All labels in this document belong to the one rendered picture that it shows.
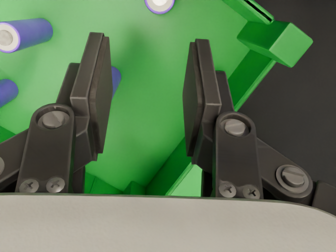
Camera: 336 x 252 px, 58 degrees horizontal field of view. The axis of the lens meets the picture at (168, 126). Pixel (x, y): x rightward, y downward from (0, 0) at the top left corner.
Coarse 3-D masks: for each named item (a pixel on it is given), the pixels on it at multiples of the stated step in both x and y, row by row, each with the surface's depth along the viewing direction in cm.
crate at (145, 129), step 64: (0, 0) 23; (64, 0) 23; (128, 0) 23; (192, 0) 24; (0, 64) 25; (64, 64) 25; (128, 64) 25; (256, 64) 22; (0, 128) 26; (128, 128) 27; (128, 192) 28
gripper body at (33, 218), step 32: (32, 192) 7; (0, 224) 6; (32, 224) 6; (64, 224) 6; (96, 224) 6; (128, 224) 6; (160, 224) 6; (192, 224) 6; (224, 224) 6; (256, 224) 6; (288, 224) 6; (320, 224) 6
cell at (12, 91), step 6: (0, 84) 24; (6, 84) 24; (12, 84) 25; (0, 90) 23; (6, 90) 24; (12, 90) 25; (0, 96) 23; (6, 96) 24; (12, 96) 25; (0, 102) 23; (6, 102) 24
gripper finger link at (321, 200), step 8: (312, 184) 9; (320, 184) 9; (328, 184) 9; (264, 192) 9; (312, 192) 9; (320, 192) 9; (328, 192) 9; (304, 200) 9; (312, 200) 9; (320, 200) 8; (328, 200) 8; (320, 208) 8; (328, 208) 8
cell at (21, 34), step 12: (0, 24) 18; (12, 24) 18; (24, 24) 19; (36, 24) 21; (48, 24) 23; (0, 36) 18; (12, 36) 18; (24, 36) 19; (36, 36) 21; (48, 36) 23; (0, 48) 18; (12, 48) 18
